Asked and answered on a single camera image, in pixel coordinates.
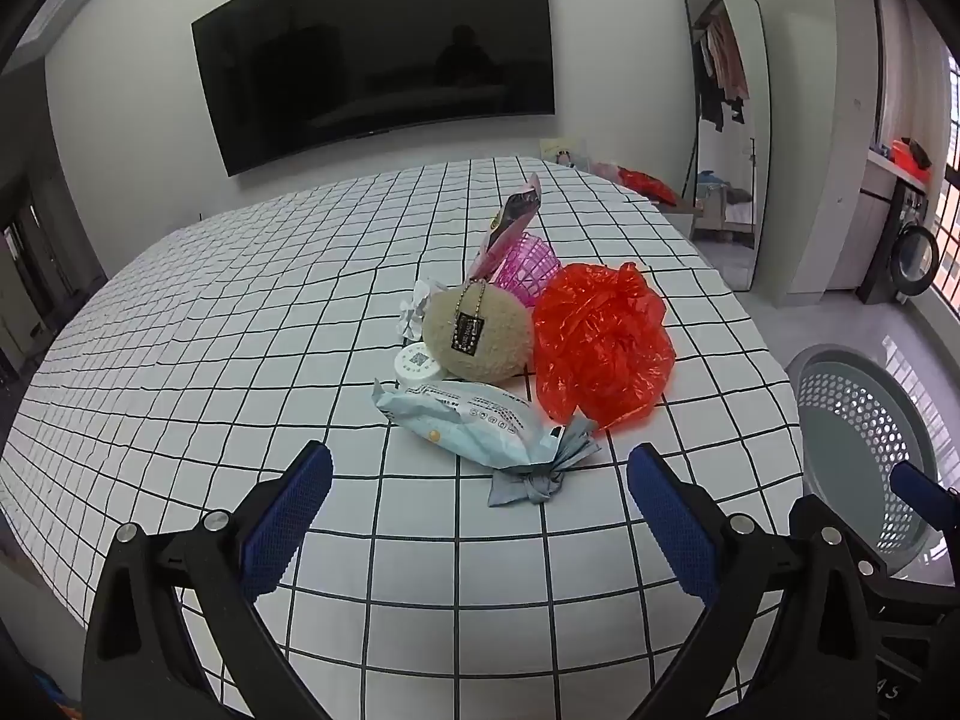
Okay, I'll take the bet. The clear plastic wrapper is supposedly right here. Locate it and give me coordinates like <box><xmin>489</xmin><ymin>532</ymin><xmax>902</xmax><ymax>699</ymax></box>
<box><xmin>395</xmin><ymin>279</ymin><xmax>445</xmax><ymax>342</ymax></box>

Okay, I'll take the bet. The pink snack packet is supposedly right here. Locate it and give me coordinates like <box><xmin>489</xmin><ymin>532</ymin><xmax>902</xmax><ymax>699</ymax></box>
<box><xmin>469</xmin><ymin>172</ymin><xmax>542</xmax><ymax>286</ymax></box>

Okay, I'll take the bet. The tall white cabinet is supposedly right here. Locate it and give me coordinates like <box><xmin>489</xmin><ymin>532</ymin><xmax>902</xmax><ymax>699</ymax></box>
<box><xmin>750</xmin><ymin>0</ymin><xmax>893</xmax><ymax>308</ymax></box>

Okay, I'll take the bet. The red bag on cabinet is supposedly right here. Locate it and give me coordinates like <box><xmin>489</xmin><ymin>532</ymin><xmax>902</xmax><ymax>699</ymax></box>
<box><xmin>616</xmin><ymin>167</ymin><xmax>680</xmax><ymax>205</ymax></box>

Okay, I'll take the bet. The barred window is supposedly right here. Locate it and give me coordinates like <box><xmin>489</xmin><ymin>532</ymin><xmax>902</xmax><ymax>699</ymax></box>
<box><xmin>930</xmin><ymin>52</ymin><xmax>960</xmax><ymax>293</ymax></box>

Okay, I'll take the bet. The dark cabinet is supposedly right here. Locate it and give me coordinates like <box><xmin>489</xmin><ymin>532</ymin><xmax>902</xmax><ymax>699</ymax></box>
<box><xmin>0</xmin><ymin>172</ymin><xmax>106</xmax><ymax>383</ymax></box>

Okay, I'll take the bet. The red plastic basin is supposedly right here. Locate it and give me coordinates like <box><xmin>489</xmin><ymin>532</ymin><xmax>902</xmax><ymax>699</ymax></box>
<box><xmin>889</xmin><ymin>136</ymin><xmax>935</xmax><ymax>182</ymax></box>

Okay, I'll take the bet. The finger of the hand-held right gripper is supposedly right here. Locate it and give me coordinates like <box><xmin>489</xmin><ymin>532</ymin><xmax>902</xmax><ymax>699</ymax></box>
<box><xmin>787</xmin><ymin>493</ymin><xmax>901</xmax><ymax>578</ymax></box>
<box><xmin>889</xmin><ymin>460</ymin><xmax>960</xmax><ymax>533</ymax></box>

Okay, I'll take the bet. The tall standing mirror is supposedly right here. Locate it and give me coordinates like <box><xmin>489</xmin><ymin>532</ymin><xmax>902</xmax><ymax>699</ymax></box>
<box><xmin>680</xmin><ymin>0</ymin><xmax>773</xmax><ymax>292</ymax></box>

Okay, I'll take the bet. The black wall television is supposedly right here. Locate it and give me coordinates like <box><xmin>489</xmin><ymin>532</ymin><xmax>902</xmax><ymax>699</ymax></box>
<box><xmin>191</xmin><ymin>0</ymin><xmax>557</xmax><ymax>178</ymax></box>

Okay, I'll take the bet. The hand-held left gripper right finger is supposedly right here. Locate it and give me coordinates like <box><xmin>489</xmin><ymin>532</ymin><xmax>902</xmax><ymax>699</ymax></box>
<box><xmin>627</xmin><ymin>441</ymin><xmax>882</xmax><ymax>720</ymax></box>

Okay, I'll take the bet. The light blue wipes packet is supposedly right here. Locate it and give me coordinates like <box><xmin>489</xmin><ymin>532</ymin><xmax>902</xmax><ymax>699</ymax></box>
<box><xmin>373</xmin><ymin>379</ymin><xmax>567</xmax><ymax>472</ymax></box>

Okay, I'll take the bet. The bed with checked sheet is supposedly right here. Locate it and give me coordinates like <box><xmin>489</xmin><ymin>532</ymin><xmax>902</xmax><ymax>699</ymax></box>
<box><xmin>0</xmin><ymin>156</ymin><xmax>807</xmax><ymax>720</ymax></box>

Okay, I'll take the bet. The grey perforated laundry basket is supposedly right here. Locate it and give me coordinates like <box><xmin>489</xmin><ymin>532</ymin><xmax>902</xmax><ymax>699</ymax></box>
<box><xmin>786</xmin><ymin>343</ymin><xmax>947</xmax><ymax>556</ymax></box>

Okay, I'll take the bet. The red plastic bag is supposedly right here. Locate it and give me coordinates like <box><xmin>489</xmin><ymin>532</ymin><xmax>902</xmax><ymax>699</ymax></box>
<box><xmin>532</xmin><ymin>262</ymin><xmax>677</xmax><ymax>430</ymax></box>

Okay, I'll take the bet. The pink plastic mesh basket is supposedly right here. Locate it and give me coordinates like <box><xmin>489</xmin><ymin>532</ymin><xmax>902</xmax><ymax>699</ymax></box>
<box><xmin>491</xmin><ymin>232</ymin><xmax>562</xmax><ymax>308</ymax></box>

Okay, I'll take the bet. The beige plush ball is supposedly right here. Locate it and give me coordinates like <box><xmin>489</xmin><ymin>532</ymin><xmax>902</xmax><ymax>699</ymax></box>
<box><xmin>422</xmin><ymin>279</ymin><xmax>535</xmax><ymax>382</ymax></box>

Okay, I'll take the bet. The white round jar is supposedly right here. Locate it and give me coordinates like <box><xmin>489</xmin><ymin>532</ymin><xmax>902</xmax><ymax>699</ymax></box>
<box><xmin>395</xmin><ymin>341</ymin><xmax>443</xmax><ymax>385</ymax></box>

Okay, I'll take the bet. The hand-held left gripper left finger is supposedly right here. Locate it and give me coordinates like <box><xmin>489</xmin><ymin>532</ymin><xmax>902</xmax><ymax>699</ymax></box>
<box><xmin>81</xmin><ymin>441</ymin><xmax>335</xmax><ymax>720</ymax></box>

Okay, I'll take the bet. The grey washing machine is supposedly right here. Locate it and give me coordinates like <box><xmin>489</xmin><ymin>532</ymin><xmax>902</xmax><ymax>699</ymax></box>
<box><xmin>862</xmin><ymin>191</ymin><xmax>942</xmax><ymax>306</ymax></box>

